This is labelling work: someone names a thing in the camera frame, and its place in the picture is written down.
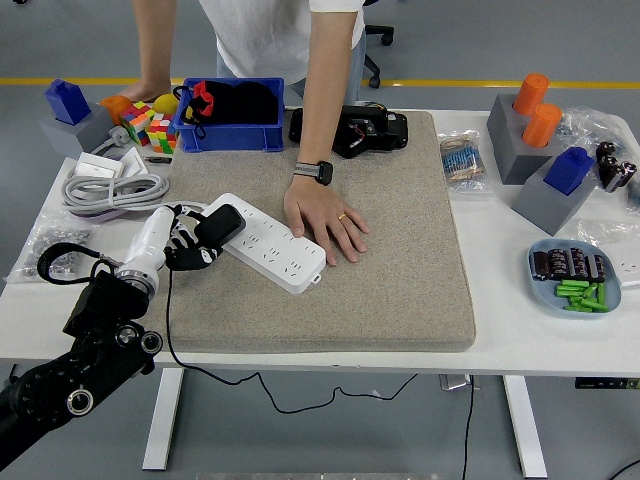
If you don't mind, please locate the thin black plug cord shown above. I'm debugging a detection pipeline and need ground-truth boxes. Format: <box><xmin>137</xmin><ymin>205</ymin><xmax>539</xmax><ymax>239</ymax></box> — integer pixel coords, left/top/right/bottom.
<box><xmin>164</xmin><ymin>267</ymin><xmax>419</xmax><ymax>415</ymax></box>

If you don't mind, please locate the white table leg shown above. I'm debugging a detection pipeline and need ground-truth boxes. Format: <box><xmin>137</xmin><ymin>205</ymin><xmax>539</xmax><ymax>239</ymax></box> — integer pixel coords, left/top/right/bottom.
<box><xmin>142</xmin><ymin>368</ymin><xmax>185</xmax><ymax>471</ymax></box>
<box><xmin>502</xmin><ymin>374</ymin><xmax>549</xmax><ymax>479</ymax></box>

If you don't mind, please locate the black floor cable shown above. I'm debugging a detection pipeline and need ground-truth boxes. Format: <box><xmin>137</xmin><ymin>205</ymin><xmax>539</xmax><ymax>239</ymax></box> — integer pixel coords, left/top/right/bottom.
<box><xmin>605</xmin><ymin>457</ymin><xmax>640</xmax><ymax>480</ymax></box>

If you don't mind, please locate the person's torso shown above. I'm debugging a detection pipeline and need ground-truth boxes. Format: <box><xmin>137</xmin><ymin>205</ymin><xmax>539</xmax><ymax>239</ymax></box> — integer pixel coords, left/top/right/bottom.
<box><xmin>197</xmin><ymin>0</ymin><xmax>366</xmax><ymax>99</ymax></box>

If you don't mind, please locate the clear bag of resistors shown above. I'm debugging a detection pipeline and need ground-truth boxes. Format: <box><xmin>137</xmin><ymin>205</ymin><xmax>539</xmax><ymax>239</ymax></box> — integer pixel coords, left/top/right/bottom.
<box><xmin>436</xmin><ymin>129</ymin><xmax>495</xmax><ymax>194</ymax></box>

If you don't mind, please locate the person's left hand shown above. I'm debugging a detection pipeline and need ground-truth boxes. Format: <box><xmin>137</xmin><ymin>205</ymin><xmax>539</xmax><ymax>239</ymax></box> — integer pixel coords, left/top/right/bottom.
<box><xmin>283</xmin><ymin>175</ymin><xmax>371</xmax><ymax>265</ymax></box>

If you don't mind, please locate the metal bracket under table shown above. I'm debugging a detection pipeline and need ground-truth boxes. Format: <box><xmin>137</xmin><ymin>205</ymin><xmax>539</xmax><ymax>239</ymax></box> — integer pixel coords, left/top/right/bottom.
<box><xmin>439</xmin><ymin>373</ymin><xmax>481</xmax><ymax>392</ymax></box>

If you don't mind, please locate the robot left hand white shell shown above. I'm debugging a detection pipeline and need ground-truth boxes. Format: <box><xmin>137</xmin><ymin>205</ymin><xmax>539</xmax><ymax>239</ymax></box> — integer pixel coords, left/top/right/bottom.
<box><xmin>121</xmin><ymin>203</ymin><xmax>225</xmax><ymax>274</ymax></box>

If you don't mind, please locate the white switch plate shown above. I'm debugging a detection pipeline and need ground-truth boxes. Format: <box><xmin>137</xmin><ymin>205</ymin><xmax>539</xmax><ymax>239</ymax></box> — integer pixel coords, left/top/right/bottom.
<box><xmin>72</xmin><ymin>151</ymin><xmax>126</xmax><ymax>180</ymax></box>

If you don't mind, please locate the large grey block holder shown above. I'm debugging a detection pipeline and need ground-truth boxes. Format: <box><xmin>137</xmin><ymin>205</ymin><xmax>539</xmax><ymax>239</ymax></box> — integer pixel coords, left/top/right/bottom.
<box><xmin>485</xmin><ymin>94</ymin><xmax>563</xmax><ymax>186</ymax></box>

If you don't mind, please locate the white power strip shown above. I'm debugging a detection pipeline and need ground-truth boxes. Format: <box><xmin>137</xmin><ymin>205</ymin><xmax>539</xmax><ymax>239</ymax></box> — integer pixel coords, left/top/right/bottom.
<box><xmin>202</xmin><ymin>192</ymin><xmax>328</xmax><ymax>295</ymax></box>

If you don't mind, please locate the grey-brown mat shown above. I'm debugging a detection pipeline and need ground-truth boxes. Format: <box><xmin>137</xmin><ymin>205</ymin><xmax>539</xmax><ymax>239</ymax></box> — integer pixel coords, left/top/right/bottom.
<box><xmin>130</xmin><ymin>109</ymin><xmax>477</xmax><ymax>354</ymax></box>

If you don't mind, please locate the black device housing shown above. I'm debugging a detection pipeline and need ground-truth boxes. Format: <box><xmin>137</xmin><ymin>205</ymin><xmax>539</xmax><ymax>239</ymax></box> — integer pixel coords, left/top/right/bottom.
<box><xmin>288</xmin><ymin>103</ymin><xmax>410</xmax><ymax>160</ymax></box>

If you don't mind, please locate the dark brown capacitor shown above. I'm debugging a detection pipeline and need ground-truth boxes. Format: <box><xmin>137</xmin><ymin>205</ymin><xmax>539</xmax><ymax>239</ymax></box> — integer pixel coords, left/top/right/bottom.
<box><xmin>547</xmin><ymin>248</ymin><xmax>571</xmax><ymax>280</ymax></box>
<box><xmin>530</xmin><ymin>250</ymin><xmax>551</xmax><ymax>281</ymax></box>
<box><xmin>566</xmin><ymin>247</ymin><xmax>589</xmax><ymax>279</ymax></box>
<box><xmin>586</xmin><ymin>254</ymin><xmax>608</xmax><ymax>282</ymax></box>

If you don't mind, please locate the clear plastic bag with parts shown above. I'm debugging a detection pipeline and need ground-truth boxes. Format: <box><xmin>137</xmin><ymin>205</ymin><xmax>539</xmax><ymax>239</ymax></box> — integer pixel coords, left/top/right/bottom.
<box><xmin>556</xmin><ymin>105</ymin><xmax>640</xmax><ymax>167</ymax></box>

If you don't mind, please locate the black table control panel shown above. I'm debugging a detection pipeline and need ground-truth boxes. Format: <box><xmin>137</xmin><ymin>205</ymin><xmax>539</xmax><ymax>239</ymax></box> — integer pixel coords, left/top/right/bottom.
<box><xmin>573</xmin><ymin>376</ymin><xmax>640</xmax><ymax>391</ymax></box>

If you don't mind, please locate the blue plastic bin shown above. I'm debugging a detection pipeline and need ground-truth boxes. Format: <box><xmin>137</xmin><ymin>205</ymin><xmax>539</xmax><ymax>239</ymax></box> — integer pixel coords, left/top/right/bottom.
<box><xmin>172</xmin><ymin>77</ymin><xmax>286</xmax><ymax>153</ymax></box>

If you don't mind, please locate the black plug adapter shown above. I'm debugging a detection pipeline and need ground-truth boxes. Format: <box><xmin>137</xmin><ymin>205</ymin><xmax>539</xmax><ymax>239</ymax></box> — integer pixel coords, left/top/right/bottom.
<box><xmin>193</xmin><ymin>203</ymin><xmax>247</xmax><ymax>249</ymax></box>

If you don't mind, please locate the black pouch with red trim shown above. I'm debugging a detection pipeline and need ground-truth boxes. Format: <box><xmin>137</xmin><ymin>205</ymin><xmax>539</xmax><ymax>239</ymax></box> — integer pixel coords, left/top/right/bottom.
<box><xmin>172</xmin><ymin>80</ymin><xmax>280</xmax><ymax>140</ymax></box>

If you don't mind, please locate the multicolour puzzle cube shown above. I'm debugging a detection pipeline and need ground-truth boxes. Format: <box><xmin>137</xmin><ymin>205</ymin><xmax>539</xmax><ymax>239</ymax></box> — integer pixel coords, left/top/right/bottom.
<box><xmin>146</xmin><ymin>113</ymin><xmax>180</xmax><ymax>155</ymax></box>
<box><xmin>118</xmin><ymin>101</ymin><xmax>156</xmax><ymax>147</ymax></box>

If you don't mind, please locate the light blue oval plate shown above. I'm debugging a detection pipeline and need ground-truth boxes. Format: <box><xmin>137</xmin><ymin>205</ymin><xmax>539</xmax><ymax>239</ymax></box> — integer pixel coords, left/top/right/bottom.
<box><xmin>527</xmin><ymin>238</ymin><xmax>623</xmax><ymax>320</ymax></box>

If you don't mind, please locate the clear bag of metal screws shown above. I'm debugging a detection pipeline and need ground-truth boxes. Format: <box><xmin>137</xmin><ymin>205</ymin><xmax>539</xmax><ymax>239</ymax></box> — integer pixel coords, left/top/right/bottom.
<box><xmin>3</xmin><ymin>212</ymin><xmax>96</xmax><ymax>285</ymax></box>

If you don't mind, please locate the yellow ball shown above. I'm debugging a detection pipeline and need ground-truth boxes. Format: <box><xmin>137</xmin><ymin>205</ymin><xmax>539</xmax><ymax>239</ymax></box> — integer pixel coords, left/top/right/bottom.
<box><xmin>152</xmin><ymin>93</ymin><xmax>180</xmax><ymax>116</ymax></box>

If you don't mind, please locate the grey power cord coil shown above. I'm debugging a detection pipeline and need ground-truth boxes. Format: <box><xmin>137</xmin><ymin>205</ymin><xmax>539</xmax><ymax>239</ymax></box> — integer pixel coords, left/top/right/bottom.
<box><xmin>60</xmin><ymin>139</ymin><xmax>209</xmax><ymax>221</ymax></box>

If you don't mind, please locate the black office chair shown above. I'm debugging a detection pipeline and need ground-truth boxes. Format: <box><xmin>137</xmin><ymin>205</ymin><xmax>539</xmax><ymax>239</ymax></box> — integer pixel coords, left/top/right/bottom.
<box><xmin>360</xmin><ymin>23</ymin><xmax>395</xmax><ymax>90</ymax></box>

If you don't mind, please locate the person's right hand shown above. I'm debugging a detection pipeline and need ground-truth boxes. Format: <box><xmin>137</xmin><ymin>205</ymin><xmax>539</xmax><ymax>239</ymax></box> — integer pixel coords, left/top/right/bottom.
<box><xmin>119</xmin><ymin>82</ymin><xmax>174</xmax><ymax>104</ymax></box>

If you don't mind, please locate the black hanging cable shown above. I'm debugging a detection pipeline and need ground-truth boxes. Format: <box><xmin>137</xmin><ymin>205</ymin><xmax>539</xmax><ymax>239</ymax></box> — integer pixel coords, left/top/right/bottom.
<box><xmin>460</xmin><ymin>374</ymin><xmax>477</xmax><ymax>480</ymax></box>

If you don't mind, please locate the white square frame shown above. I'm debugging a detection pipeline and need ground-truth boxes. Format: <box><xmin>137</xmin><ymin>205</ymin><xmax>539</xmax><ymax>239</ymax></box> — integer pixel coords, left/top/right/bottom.
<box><xmin>119</xmin><ymin>146</ymin><xmax>150</xmax><ymax>179</ymax></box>

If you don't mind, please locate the blue plastic block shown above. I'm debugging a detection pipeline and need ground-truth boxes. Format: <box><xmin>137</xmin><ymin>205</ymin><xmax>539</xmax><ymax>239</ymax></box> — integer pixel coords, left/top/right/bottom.
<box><xmin>44</xmin><ymin>78</ymin><xmax>92</xmax><ymax>126</ymax></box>
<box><xmin>543</xmin><ymin>146</ymin><xmax>596</xmax><ymax>197</ymax></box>

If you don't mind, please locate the black grey wristwatch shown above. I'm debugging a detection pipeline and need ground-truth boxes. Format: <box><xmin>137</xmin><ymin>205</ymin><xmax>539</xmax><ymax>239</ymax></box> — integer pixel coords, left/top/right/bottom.
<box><xmin>293</xmin><ymin>159</ymin><xmax>334</xmax><ymax>187</ymax></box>

